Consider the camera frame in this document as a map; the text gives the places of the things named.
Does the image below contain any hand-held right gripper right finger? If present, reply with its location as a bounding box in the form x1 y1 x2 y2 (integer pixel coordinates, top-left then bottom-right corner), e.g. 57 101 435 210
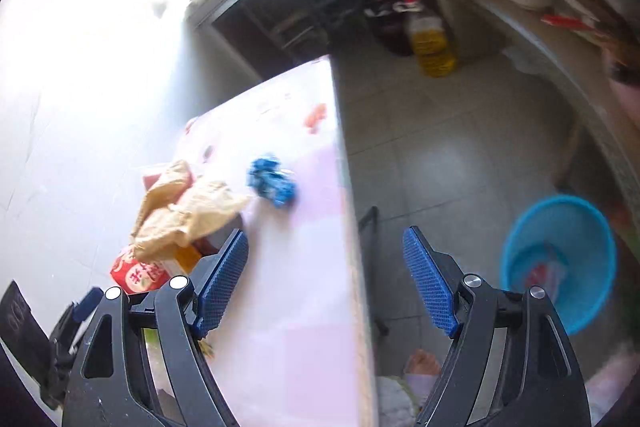
402 226 591 427

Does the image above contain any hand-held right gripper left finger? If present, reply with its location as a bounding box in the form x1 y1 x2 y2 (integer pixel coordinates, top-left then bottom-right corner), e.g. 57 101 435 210
61 229 249 427

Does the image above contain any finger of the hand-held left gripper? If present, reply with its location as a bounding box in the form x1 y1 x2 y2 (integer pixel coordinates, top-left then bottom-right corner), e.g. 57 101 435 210
72 287 105 323

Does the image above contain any red drink carton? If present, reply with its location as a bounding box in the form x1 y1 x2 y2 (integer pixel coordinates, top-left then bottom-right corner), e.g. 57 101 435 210
110 244 173 295

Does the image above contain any brown paper bag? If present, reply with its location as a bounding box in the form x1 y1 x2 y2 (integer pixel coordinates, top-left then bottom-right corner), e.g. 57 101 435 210
130 159 253 263

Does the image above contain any blue wrapper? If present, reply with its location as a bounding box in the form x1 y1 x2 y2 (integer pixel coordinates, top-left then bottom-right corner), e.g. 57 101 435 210
247 152 298 208

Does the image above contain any red clear wrapper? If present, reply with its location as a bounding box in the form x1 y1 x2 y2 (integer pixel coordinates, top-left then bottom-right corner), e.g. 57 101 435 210
520 247 571 293

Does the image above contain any blue plastic waste basket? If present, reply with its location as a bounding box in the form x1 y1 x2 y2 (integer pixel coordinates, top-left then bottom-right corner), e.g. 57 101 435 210
500 194 618 338

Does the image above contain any orange box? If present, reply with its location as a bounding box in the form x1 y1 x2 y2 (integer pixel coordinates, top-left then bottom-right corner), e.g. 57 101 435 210
172 239 211 275

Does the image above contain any person's foot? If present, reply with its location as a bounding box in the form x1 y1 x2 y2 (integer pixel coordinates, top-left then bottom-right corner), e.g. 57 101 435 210
404 349 443 378

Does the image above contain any white cloth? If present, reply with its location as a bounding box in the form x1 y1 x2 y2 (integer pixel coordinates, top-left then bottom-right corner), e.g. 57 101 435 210
377 374 418 427

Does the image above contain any small red wrapper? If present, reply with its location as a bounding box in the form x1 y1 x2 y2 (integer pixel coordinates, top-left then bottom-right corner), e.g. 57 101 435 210
304 103 328 132

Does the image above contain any yellow cooking oil bottle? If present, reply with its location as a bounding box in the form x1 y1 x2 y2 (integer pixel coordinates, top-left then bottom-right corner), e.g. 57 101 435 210
404 0 458 78

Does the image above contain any black plastic bag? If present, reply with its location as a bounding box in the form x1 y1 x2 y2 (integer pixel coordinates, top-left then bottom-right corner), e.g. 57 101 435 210
364 0 416 56

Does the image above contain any pink plastic basin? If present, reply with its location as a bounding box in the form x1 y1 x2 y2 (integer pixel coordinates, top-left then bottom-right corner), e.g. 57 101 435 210
607 52 640 132

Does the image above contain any red flat packet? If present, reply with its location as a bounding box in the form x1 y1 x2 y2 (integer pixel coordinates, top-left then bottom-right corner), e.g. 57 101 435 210
541 13 598 32

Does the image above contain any black table leg frame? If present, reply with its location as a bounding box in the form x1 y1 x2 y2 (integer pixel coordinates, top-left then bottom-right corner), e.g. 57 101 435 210
359 206 391 337

